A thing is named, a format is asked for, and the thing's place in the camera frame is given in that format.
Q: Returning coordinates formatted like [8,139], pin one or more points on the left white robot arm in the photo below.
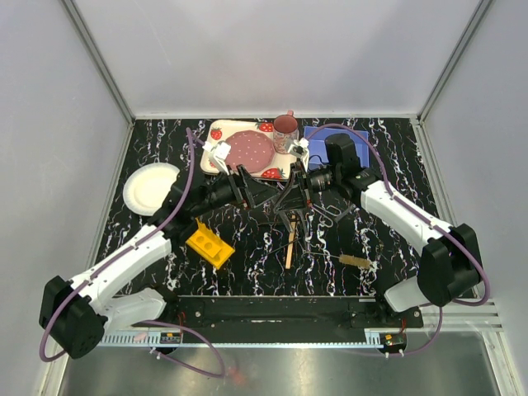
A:
[77,313]

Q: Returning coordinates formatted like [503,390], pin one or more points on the yellow test tube rack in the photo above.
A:
[209,245]

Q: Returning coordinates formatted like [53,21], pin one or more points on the blue plastic drawer box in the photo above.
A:
[317,144]

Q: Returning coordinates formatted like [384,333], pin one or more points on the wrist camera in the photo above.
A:
[217,154]
[299,148]

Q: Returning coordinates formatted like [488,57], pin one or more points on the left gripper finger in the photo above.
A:
[251,202]
[250,183]

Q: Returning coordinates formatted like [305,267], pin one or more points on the wooden test tube clamp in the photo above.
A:
[290,247]

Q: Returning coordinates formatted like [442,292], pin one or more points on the white paper plate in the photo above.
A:
[145,190]

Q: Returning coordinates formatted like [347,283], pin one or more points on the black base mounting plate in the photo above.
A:
[275,320]

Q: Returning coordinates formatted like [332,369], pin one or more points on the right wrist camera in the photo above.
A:
[299,148]

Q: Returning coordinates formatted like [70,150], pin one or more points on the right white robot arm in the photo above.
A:
[450,262]

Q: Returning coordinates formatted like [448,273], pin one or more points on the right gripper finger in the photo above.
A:
[290,214]
[284,199]

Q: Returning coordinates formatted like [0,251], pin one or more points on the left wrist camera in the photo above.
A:
[217,154]

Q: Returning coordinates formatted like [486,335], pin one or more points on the strawberry pattern tray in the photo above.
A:
[279,169]

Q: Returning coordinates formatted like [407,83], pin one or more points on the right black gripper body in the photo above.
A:
[300,178]

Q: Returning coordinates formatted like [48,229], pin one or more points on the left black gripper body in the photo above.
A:
[243,194]

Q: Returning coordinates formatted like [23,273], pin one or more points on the test tube brush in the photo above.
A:
[349,260]

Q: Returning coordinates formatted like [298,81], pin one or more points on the metal crucible tongs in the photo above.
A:
[328,215]

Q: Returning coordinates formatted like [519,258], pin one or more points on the pink dotted plate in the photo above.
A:
[251,149]

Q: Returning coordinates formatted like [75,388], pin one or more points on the pink floral mug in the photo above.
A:
[285,128]

